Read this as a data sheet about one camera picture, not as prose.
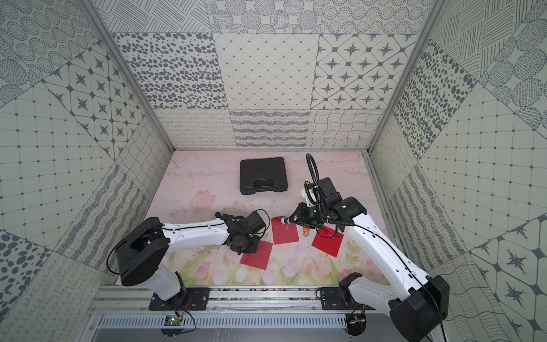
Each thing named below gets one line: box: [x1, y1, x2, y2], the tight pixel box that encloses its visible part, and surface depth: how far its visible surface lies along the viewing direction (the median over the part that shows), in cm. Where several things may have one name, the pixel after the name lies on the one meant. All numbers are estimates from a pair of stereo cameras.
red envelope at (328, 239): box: [311, 225, 345, 258], surface depth 90 cm
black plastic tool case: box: [240, 157, 288, 196], surface depth 106 cm
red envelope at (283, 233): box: [271, 215, 300, 245], surface depth 92 cm
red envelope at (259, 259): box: [239, 240, 273, 271], surface depth 85 cm
